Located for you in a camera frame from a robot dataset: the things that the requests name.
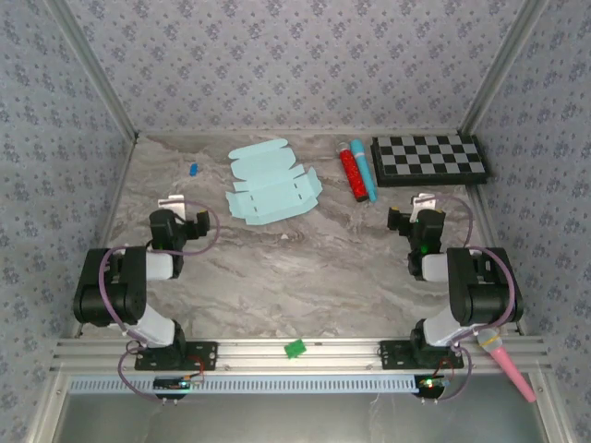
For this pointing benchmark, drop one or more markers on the small blue cap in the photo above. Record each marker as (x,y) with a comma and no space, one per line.
(194,169)

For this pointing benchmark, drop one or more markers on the light blue paper box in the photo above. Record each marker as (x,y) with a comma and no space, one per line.
(272,198)

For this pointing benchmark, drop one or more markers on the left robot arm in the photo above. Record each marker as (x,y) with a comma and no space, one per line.
(111,300)

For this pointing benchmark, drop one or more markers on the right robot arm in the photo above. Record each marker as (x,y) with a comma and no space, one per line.
(485,286)

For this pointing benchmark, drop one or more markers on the black grey chessboard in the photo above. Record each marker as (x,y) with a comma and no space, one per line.
(429,157)

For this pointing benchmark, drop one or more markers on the cyan toy microphone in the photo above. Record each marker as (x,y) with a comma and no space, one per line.
(365,171)

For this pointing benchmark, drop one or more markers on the red glitter toy microphone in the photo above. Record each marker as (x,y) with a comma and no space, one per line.
(353,175)

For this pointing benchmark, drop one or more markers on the green plastic block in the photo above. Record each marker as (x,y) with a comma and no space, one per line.
(294,349)

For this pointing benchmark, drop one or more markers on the pink toy microphone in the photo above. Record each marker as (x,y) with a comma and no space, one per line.
(508,364)

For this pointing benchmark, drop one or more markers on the grey metal panel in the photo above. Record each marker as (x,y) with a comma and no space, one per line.
(295,420)

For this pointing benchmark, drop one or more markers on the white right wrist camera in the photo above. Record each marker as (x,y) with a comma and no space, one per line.
(422,200)

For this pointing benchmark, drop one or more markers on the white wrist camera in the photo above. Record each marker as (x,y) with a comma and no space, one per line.
(422,200)
(173,201)

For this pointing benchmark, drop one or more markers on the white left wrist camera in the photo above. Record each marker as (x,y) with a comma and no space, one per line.
(173,201)

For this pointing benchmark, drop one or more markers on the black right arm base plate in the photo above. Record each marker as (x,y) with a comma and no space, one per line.
(392,355)

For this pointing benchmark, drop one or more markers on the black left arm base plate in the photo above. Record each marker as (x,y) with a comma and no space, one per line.
(208,355)

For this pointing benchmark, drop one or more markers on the aluminium mounting rail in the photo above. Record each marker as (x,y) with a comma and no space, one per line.
(332,357)

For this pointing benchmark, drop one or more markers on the aluminium frame post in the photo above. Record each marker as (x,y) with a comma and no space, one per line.
(98,69)
(499,69)

